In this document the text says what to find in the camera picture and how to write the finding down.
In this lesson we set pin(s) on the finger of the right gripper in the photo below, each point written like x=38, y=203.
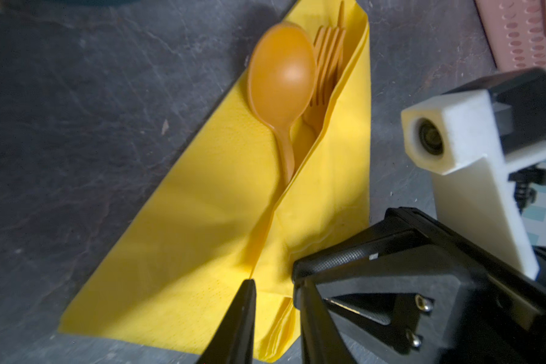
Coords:
x=379, y=286

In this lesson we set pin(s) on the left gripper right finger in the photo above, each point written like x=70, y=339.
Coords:
x=321, y=340

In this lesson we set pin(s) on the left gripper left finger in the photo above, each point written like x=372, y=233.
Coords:
x=233, y=341

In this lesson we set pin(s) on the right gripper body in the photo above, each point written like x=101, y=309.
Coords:
x=487, y=312

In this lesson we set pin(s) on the yellow paper napkin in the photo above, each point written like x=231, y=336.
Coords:
x=221, y=216

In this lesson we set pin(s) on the orange plastic spoon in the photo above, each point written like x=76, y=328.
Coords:
x=280, y=84

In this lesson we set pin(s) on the orange plastic fork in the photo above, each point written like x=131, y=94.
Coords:
x=328, y=47

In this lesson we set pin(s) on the orange plastic knife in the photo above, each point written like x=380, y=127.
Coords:
x=340, y=21

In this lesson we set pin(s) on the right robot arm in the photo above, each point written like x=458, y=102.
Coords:
x=466, y=287

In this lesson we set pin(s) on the pink perforated plastic basket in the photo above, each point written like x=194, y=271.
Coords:
x=515, y=31

